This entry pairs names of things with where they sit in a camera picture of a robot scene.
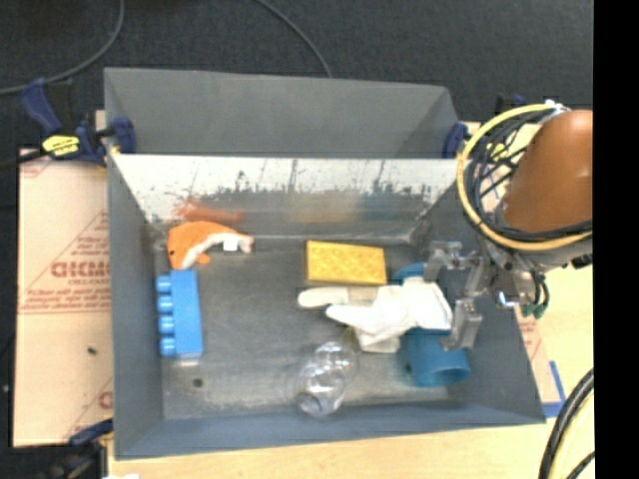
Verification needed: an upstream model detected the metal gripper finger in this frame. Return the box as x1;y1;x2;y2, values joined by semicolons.
440;298;484;352
423;240;479;280

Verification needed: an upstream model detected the blue plastic cylinder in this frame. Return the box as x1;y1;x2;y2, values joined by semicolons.
390;261;472;389

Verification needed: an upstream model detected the white cloth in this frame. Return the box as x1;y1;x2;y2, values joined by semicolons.
297;278;455;354

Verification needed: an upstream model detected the yellow sponge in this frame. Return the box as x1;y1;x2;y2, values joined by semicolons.
305;239;389;287

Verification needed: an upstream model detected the clear glass bulb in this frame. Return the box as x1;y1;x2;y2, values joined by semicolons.
293;340;360;419

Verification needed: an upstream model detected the grey metal bin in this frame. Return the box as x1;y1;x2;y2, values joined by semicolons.
103;67;548;461

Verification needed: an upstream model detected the orange and white toy fish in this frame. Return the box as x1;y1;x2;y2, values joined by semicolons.
166;221;256;271

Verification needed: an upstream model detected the blue toy building block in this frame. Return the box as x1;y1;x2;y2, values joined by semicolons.
155;268;206;360

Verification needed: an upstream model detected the brown cardboard board, red print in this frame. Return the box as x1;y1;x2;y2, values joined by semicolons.
11;148;566;449

